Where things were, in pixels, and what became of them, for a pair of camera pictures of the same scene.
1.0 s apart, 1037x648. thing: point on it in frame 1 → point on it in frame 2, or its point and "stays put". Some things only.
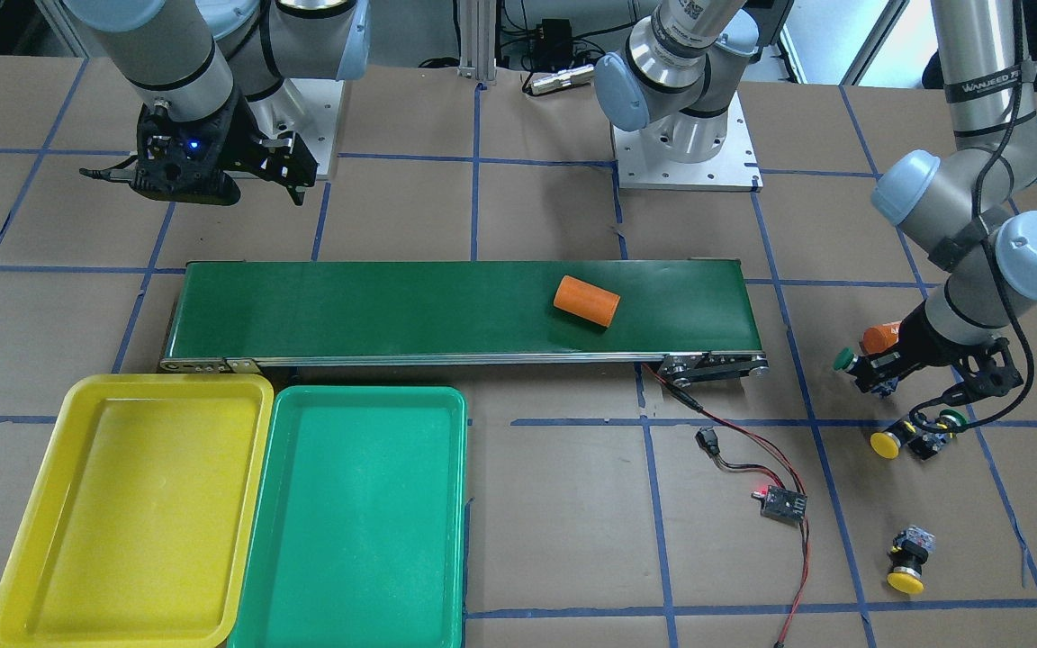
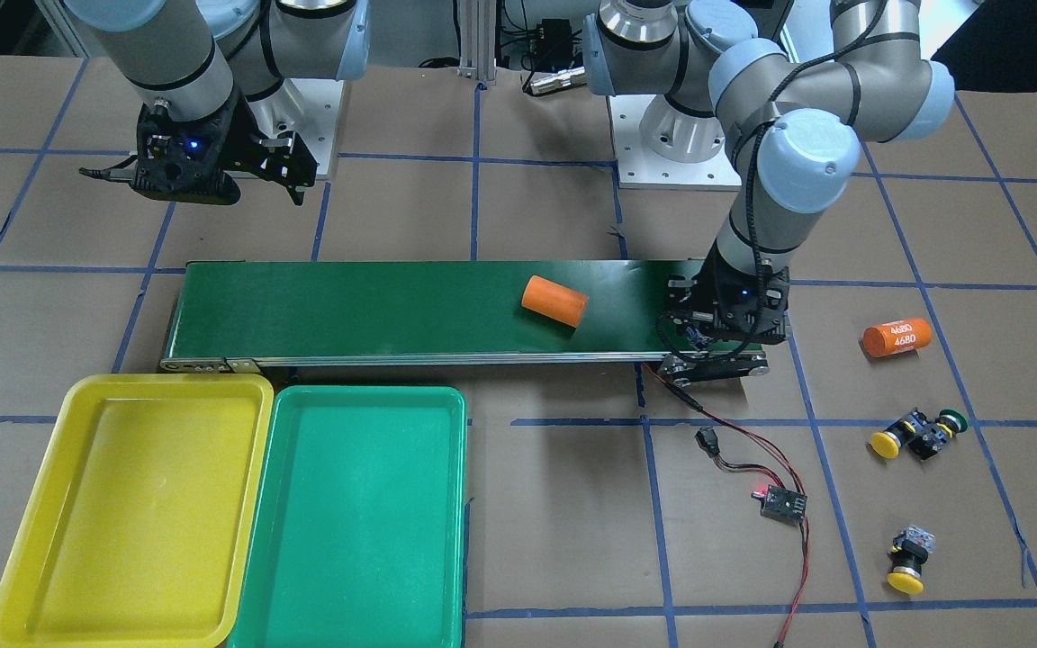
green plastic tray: [361, 537] stays put
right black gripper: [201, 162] stays put
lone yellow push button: [909, 552] stays put
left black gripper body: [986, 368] → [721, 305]
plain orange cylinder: [587, 301] → [554, 300]
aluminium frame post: [478, 40] stays put
